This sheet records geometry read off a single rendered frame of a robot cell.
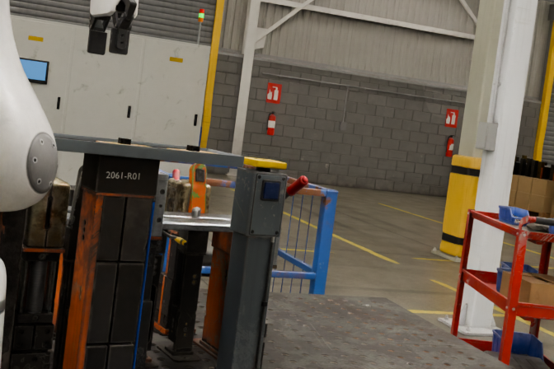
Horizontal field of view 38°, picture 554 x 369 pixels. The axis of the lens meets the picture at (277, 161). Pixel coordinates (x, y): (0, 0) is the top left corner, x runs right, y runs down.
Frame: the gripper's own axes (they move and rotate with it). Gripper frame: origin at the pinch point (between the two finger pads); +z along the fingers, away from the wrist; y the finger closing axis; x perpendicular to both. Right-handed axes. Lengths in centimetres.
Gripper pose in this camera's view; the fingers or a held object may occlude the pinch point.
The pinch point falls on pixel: (107, 48)
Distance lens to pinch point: 139.5
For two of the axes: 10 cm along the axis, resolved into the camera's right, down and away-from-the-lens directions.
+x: -8.1, -0.7, -5.8
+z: -1.2, 9.9, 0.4
